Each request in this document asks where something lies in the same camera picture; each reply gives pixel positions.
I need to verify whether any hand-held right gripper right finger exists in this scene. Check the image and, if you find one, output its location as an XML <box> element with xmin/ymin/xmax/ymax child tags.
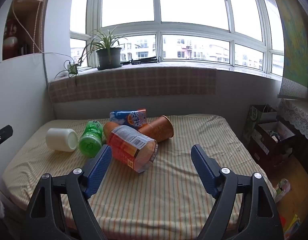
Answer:
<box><xmin>190</xmin><ymin>144</ymin><xmax>284</xmax><ymax>240</ymax></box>

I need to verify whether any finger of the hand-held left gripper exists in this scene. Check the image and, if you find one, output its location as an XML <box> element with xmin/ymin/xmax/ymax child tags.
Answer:
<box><xmin>0</xmin><ymin>125</ymin><xmax>13</xmax><ymax>155</ymax></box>

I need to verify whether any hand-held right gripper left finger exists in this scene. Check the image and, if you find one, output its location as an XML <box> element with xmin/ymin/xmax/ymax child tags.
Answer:
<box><xmin>21</xmin><ymin>144</ymin><xmax>113</xmax><ymax>240</ymax></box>

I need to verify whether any white cup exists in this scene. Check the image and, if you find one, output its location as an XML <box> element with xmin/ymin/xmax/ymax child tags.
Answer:
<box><xmin>45</xmin><ymin>128</ymin><xmax>79</xmax><ymax>152</ymax></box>

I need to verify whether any orange paper cup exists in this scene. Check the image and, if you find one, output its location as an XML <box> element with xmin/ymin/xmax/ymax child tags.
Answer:
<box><xmin>138</xmin><ymin>115</ymin><xmax>174</xmax><ymax>143</ymax></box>

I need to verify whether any green plastic bottle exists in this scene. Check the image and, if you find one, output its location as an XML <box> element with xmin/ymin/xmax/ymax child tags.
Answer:
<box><xmin>78</xmin><ymin>120</ymin><xmax>104</xmax><ymax>158</ymax></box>

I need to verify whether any orange label plastic bottle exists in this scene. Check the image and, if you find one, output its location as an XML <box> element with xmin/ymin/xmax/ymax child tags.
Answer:
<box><xmin>103</xmin><ymin>122</ymin><xmax>159</xmax><ymax>173</ymax></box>

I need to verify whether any striped bed sheet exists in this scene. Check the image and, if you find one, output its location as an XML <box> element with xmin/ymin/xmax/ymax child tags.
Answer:
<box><xmin>2</xmin><ymin>114</ymin><xmax>277</xmax><ymax>233</ymax></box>

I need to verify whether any blue and orange can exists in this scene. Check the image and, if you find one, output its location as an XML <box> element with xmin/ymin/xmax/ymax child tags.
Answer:
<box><xmin>109</xmin><ymin>108</ymin><xmax>148</xmax><ymax>130</ymax></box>

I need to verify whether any green paper bag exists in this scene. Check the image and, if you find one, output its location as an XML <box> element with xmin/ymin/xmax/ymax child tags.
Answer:
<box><xmin>242</xmin><ymin>104</ymin><xmax>278</xmax><ymax>147</ymax></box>

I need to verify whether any open cardboard box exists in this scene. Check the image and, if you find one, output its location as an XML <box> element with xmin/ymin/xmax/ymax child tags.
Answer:
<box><xmin>248</xmin><ymin>121</ymin><xmax>297</xmax><ymax>170</ymax></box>

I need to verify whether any checkered windowsill cloth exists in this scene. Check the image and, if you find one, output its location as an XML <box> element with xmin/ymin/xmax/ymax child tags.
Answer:
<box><xmin>48</xmin><ymin>64</ymin><xmax>217</xmax><ymax>103</ymax></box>

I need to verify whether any small green plant cutting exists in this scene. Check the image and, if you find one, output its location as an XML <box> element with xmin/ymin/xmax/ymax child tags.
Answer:
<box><xmin>55</xmin><ymin>60</ymin><xmax>80</xmax><ymax>85</ymax></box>

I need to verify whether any white lace cloth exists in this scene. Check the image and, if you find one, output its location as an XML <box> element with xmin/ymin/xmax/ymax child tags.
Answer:
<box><xmin>279</xmin><ymin>99</ymin><xmax>308</xmax><ymax>145</ymax></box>

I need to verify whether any colourful packet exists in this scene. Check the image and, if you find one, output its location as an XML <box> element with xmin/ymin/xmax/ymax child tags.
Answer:
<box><xmin>283</xmin><ymin>214</ymin><xmax>301</xmax><ymax>239</ymax></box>

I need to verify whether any potted spider plant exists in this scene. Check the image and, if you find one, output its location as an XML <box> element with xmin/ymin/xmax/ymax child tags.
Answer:
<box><xmin>78</xmin><ymin>26</ymin><xmax>140</xmax><ymax>71</ymax></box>

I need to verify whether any black device on windowsill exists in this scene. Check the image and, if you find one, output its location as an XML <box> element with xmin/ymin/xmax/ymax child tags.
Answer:
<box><xmin>130</xmin><ymin>57</ymin><xmax>161</xmax><ymax>66</ymax></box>

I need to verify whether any wooden shelf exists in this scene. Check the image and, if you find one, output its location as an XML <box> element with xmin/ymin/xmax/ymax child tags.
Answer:
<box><xmin>2</xmin><ymin>0</ymin><xmax>53</xmax><ymax>61</ymax></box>

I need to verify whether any white bead cord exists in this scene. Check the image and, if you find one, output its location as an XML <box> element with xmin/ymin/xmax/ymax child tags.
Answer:
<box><xmin>32</xmin><ymin>0</ymin><xmax>52</xmax><ymax>53</ymax></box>

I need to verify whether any wall map poster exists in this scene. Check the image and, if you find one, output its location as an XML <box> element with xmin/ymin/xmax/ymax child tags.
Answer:
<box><xmin>266</xmin><ymin>0</ymin><xmax>308</xmax><ymax>99</ymax></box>

